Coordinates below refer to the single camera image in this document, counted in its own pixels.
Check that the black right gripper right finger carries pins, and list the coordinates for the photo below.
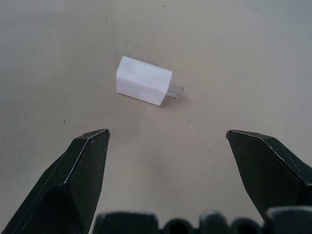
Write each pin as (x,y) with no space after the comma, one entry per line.
(268,170)

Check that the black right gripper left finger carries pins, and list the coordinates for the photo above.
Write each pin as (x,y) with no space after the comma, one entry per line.
(73,180)

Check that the white plug adapter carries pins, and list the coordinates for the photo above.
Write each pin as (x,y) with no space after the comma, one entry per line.
(142,81)

